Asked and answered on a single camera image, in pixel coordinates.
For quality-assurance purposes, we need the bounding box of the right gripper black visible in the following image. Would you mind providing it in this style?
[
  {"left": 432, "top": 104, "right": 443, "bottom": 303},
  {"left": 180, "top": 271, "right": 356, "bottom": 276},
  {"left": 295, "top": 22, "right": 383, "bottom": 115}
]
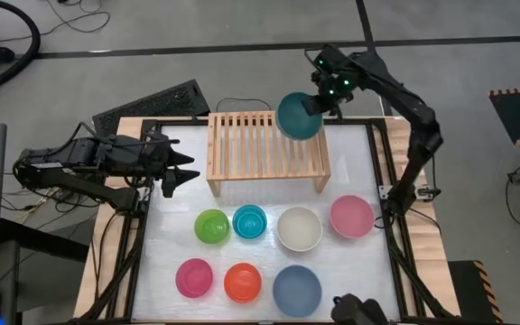
[{"left": 301, "top": 71, "right": 357, "bottom": 117}]

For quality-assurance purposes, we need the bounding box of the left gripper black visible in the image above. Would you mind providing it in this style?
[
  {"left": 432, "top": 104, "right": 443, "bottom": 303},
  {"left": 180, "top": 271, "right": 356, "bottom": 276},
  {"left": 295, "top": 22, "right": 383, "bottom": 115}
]
[{"left": 105, "top": 133, "right": 201, "bottom": 199}]

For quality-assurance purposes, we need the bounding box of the large teal bowl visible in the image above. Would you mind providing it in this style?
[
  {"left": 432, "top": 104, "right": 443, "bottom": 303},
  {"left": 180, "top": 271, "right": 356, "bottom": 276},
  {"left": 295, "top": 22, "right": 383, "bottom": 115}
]
[{"left": 275, "top": 91, "right": 324, "bottom": 142}]

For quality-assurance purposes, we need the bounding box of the small green bowl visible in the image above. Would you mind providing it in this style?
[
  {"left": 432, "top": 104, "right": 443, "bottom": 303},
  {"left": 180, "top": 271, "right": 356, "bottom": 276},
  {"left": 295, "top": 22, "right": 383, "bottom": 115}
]
[{"left": 193, "top": 209, "right": 231, "bottom": 245}]

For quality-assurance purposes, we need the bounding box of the small cyan bowl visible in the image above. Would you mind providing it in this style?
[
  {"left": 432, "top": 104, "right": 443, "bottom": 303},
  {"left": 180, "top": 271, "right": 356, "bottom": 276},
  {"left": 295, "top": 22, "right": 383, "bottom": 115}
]
[{"left": 231, "top": 204, "right": 269, "bottom": 240}]

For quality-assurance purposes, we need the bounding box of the small magenta bowl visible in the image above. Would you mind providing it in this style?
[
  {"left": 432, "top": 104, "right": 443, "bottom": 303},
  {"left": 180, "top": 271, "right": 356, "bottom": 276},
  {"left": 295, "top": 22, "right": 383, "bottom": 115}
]
[{"left": 174, "top": 257, "right": 215, "bottom": 300}]

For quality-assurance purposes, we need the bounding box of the large pink bowl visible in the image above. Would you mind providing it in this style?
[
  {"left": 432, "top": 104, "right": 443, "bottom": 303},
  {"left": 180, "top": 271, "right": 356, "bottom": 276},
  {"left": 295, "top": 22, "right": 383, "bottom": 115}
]
[{"left": 330, "top": 194, "right": 376, "bottom": 240}]

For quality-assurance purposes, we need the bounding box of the large cream bowl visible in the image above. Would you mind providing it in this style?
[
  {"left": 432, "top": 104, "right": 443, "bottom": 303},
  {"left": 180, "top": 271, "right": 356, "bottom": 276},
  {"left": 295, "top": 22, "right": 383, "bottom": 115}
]
[{"left": 276, "top": 206, "right": 324, "bottom": 253}]

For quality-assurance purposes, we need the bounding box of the small orange bowl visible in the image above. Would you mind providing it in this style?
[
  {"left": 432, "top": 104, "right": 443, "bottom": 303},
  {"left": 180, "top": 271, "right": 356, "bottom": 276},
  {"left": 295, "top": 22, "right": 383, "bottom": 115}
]
[{"left": 223, "top": 262, "right": 264, "bottom": 304}]

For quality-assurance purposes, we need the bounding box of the large blue-grey bowl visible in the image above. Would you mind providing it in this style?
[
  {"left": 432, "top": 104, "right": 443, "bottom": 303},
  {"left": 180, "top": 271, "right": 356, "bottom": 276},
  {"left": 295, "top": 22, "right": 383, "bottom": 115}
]
[{"left": 272, "top": 265, "right": 323, "bottom": 319}]

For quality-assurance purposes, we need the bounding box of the wooden slatted shelf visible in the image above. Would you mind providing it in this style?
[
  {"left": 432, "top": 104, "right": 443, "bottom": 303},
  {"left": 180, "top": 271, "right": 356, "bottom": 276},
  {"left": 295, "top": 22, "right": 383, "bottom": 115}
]
[{"left": 205, "top": 110, "right": 332, "bottom": 199}]

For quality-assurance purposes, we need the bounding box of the black perforated panel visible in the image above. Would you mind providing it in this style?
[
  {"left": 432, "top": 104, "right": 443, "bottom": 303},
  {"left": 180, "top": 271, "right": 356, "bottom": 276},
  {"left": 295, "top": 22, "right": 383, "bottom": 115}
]
[{"left": 91, "top": 79, "right": 211, "bottom": 136}]

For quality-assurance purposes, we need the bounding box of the black lumpy object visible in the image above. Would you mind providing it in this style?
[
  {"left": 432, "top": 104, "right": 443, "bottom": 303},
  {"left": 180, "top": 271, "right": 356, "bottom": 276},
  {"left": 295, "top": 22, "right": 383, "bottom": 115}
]
[{"left": 330, "top": 292, "right": 390, "bottom": 325}]

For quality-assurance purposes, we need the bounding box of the black aluminium table frame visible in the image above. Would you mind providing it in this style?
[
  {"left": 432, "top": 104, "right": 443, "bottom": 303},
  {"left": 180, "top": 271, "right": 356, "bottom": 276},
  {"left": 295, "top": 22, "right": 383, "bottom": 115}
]
[{"left": 74, "top": 116, "right": 460, "bottom": 325}]

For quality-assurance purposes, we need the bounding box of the black cable loop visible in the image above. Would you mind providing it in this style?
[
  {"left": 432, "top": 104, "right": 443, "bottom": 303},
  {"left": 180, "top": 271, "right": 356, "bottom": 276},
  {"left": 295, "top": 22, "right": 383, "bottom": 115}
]
[{"left": 216, "top": 97, "right": 274, "bottom": 114}]

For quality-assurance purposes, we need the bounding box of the thin black floor cable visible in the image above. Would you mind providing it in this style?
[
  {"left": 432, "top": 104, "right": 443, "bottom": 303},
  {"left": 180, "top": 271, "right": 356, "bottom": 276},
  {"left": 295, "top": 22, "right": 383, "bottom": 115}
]
[{"left": 0, "top": 0, "right": 111, "bottom": 44}]

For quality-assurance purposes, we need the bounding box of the black vacuum hose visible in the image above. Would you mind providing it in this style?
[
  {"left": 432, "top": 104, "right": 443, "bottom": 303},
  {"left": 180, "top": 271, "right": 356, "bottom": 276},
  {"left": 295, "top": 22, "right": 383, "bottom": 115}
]
[{"left": 0, "top": 0, "right": 42, "bottom": 91}]

